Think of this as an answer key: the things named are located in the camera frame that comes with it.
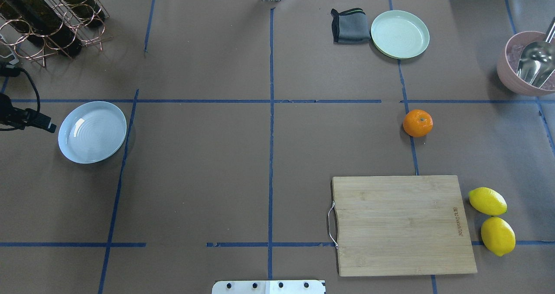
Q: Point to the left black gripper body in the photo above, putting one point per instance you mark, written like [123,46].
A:
[31,119]

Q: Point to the light blue plate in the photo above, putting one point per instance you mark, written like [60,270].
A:
[92,132]

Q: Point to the orange fruit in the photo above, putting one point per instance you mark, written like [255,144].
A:
[418,123]

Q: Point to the light green plate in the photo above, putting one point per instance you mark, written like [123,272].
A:
[399,34]

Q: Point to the dark green wine bottle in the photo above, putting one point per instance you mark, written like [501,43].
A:
[46,23]

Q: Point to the grey folded cloth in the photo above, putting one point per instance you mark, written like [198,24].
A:
[350,27]

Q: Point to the bamboo cutting board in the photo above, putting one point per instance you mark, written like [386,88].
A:
[400,226]

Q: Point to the upper yellow lemon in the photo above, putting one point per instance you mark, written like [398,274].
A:
[487,201]

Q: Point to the yellow lemon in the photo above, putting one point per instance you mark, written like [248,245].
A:
[487,201]
[498,236]

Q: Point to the pink bowl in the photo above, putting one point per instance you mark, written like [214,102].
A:
[509,60]

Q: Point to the lower yellow lemon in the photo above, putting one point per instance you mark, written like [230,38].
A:
[498,236]

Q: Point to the metal ice scoop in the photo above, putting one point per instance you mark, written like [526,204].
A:
[536,62]

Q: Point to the white wire cup rack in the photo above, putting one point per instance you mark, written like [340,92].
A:
[5,59]

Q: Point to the copper wire bottle rack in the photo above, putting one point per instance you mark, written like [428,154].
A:
[32,47]

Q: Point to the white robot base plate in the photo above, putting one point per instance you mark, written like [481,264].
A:
[270,287]

